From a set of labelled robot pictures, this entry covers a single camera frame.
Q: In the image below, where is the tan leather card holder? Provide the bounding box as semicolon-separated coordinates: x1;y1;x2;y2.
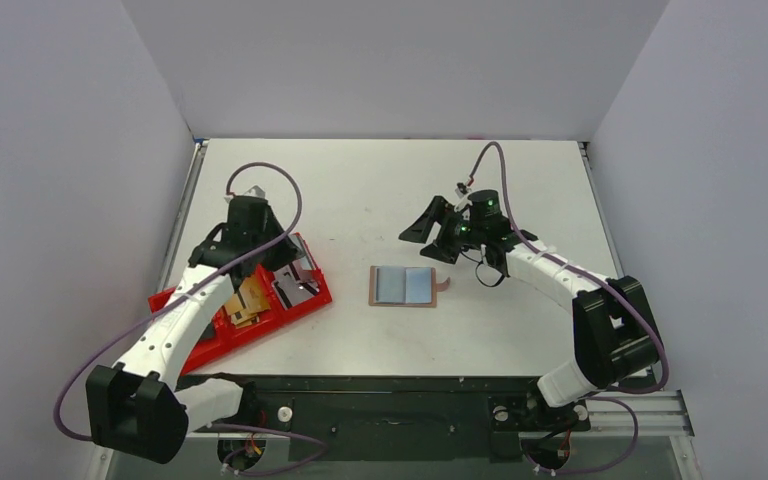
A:
368;266;451;308

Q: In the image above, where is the aluminium frame rail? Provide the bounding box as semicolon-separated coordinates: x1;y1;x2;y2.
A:
85;392;702;479

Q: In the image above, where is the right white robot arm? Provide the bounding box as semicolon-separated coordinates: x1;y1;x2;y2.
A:
399;190;664;408

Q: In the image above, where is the red three-compartment bin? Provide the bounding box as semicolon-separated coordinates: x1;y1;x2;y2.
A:
182;254;332;374

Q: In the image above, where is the gold cards stack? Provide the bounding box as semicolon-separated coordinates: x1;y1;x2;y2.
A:
223;275;270;328

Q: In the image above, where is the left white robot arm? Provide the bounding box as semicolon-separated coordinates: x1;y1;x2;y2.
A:
85;195;299;464

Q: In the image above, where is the silver mirrored card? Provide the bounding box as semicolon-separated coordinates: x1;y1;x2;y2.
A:
272;233;321;310

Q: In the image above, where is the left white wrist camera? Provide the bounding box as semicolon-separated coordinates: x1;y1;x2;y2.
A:
225;185;266;201

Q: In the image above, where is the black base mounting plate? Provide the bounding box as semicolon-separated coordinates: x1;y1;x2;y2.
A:
178;373;609;467

